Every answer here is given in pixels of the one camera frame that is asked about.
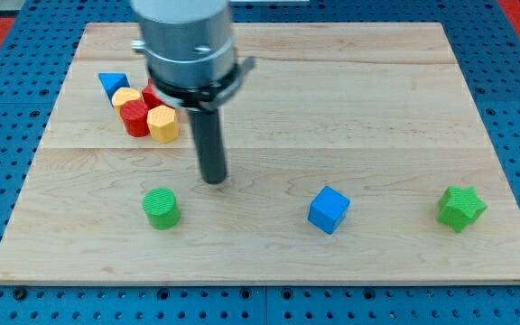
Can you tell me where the red block behind arm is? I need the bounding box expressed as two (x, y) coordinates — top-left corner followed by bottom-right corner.
(142, 79), (172, 110)

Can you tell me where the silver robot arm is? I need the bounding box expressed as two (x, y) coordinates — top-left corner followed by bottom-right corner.
(130, 0), (255, 112)

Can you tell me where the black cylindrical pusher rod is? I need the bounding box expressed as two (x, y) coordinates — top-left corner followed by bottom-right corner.
(188, 110), (228, 184)

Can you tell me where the blue cube block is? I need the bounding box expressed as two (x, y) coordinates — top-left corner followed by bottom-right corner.
(307, 186), (350, 235)

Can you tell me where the wooden board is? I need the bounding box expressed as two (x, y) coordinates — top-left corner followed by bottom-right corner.
(0, 23), (520, 286)

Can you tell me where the yellow hexagon block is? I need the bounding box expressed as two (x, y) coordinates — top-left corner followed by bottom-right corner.
(147, 105), (179, 144)

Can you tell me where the green cylinder block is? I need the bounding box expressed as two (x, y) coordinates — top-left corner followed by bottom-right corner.
(143, 187), (181, 230)

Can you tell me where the red cylinder block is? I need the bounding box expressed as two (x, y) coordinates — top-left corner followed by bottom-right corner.
(120, 99), (149, 137)

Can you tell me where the yellow rounded block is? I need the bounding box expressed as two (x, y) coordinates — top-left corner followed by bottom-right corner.
(111, 87), (143, 120)

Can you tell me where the blue triangle block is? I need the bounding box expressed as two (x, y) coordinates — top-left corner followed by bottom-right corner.
(97, 72), (130, 101)

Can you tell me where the green star block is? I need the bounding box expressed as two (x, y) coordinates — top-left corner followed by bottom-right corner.
(437, 186), (488, 233)

